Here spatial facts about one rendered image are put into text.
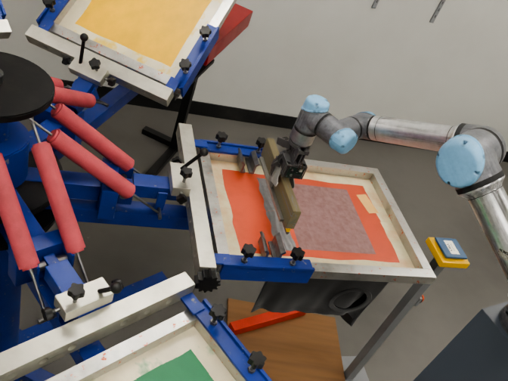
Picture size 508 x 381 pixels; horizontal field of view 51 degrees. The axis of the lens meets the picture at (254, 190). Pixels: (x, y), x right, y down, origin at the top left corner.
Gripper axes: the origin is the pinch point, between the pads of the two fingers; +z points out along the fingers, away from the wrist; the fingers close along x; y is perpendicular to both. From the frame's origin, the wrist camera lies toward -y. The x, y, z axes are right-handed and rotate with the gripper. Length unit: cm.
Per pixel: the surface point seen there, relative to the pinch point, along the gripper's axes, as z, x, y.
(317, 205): 13.5, 22.1, -5.7
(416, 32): 11, 161, -200
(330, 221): 13.6, 25.2, 2.2
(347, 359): 109, 76, 2
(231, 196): 13.4, -11.7, -6.0
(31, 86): -23, -78, 0
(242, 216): 13.5, -9.4, 3.5
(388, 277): 11.3, 37.2, 29.0
